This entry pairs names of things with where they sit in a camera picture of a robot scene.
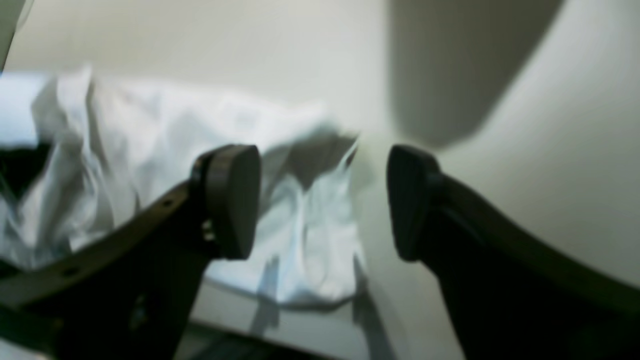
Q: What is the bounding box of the white t-shirt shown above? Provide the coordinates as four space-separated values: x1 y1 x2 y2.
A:
0 67 367 306

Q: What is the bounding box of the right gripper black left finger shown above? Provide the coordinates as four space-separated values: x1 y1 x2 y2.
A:
0 145 261 360

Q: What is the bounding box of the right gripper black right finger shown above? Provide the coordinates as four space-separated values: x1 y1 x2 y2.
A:
386 145 640 360

